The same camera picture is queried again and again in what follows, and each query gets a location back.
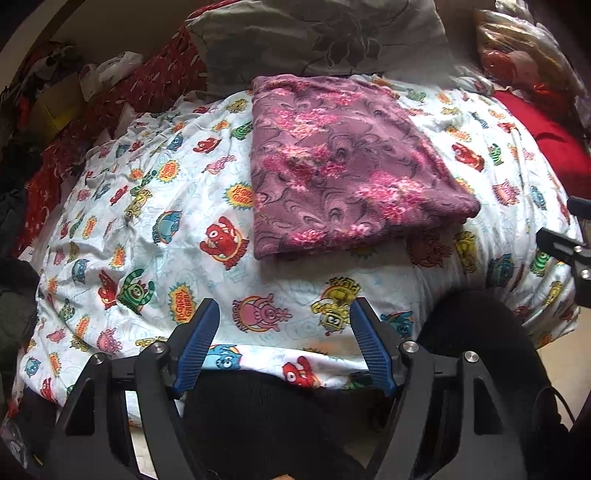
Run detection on yellow cardboard box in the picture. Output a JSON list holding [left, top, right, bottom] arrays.
[[28, 76, 86, 134]]

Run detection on clear bag with orange contents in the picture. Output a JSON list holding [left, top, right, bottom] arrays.
[[475, 7, 585, 100]]

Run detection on white plastic bag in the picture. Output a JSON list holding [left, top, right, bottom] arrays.
[[79, 51, 145, 100]]

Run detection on person's black pants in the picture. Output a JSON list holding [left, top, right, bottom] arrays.
[[182, 288, 555, 480]]

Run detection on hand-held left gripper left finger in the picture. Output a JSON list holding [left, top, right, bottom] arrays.
[[46, 298, 221, 480]]

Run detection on pile of mixed patterned clothes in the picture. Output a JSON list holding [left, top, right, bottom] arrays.
[[9, 41, 88, 93]]

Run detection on cartoon printed bed sheet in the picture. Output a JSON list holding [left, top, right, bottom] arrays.
[[11, 76, 585, 430]]

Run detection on black cable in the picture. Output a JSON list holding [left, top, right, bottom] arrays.
[[531, 385, 578, 435]]

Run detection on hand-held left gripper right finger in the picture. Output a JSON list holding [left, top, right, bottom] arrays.
[[349, 296, 527, 480]]

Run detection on purple floral shirt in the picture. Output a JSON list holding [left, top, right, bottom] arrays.
[[252, 75, 482, 263]]

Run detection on plain red cloth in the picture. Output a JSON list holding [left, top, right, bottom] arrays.
[[494, 90, 591, 185]]

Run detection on red patterned blanket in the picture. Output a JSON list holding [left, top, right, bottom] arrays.
[[14, 23, 208, 259]]

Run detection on dark clothes pile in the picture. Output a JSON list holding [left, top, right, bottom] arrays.
[[0, 185, 42, 361]]

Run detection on grey floral pillow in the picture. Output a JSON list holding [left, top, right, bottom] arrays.
[[187, 0, 451, 90]]

